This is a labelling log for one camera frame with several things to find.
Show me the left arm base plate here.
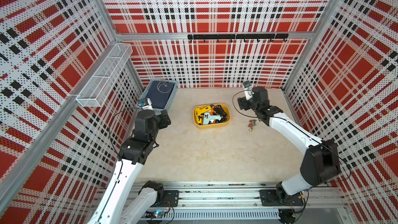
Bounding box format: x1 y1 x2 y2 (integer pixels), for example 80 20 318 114
153 190 179 207

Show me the white wire mesh shelf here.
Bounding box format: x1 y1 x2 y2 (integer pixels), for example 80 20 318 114
76 43 132 107

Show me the black wall hook rail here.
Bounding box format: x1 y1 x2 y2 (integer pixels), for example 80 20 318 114
187 33 289 41

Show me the yellow storage box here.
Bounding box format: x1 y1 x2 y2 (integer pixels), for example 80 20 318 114
193 103 231 129

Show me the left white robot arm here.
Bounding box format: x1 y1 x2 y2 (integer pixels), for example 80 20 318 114
88 98 171 224

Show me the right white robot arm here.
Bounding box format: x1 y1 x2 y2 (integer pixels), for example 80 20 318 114
237 81 341 202

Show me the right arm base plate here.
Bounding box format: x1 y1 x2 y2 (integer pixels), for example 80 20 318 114
259 189 304 206

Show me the yellow hot glue gun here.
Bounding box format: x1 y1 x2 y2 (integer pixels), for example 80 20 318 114
194 105 211 117

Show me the light blue hot glue gun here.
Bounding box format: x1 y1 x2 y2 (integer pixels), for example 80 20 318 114
199 113 227 125

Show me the blue-grey plastic basket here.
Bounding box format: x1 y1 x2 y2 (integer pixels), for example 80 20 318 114
136 78 178 115

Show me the green circuit board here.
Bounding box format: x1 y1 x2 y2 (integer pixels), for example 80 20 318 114
145 210 166 219

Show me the orange hot glue gun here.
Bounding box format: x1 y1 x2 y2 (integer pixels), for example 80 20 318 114
210 107 228 121

